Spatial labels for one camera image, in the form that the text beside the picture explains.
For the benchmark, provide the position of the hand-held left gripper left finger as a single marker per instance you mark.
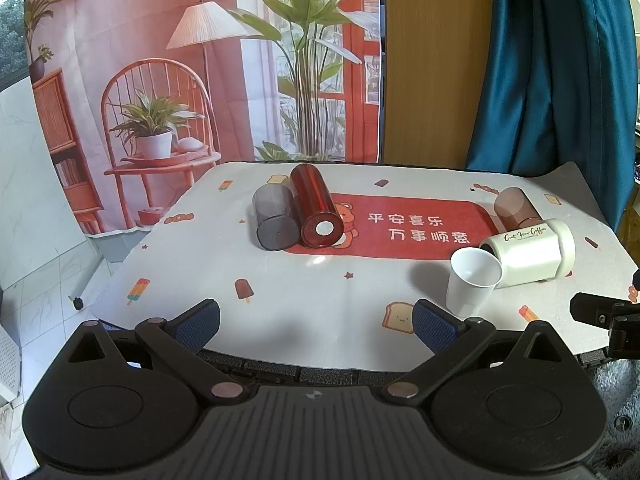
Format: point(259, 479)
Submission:
point(196, 324)

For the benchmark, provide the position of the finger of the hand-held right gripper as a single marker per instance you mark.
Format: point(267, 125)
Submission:
point(595, 307)

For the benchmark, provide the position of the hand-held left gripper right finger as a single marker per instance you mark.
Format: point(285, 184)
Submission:
point(433, 329)

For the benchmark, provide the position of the white plastic cup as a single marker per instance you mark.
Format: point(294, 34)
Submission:
point(467, 287)

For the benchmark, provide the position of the cream ceramic cup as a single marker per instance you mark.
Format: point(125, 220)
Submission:
point(535, 255)

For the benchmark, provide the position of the brown translucent cup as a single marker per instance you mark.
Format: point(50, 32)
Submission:
point(515, 207)

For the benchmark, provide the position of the grey translucent cup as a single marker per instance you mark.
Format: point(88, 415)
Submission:
point(272, 212)

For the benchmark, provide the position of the red translucent cup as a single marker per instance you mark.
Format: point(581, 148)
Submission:
point(314, 200)

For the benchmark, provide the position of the grey fluffy rug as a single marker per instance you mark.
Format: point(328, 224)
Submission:
point(620, 400)

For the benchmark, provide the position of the printed table mat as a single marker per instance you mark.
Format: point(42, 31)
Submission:
point(300, 300)

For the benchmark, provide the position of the black caster wheel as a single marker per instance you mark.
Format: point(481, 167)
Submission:
point(78, 303)

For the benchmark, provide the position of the black foam pad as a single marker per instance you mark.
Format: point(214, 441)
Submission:
point(320, 375)

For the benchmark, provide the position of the white perforated box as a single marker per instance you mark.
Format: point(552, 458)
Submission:
point(9, 365)

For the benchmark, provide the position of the teal curtain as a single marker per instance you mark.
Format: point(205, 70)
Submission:
point(550, 70)

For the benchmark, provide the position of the wooden panel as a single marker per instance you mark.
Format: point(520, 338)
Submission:
point(430, 60)

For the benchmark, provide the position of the printed wall cloth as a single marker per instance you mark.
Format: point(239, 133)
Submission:
point(200, 110)

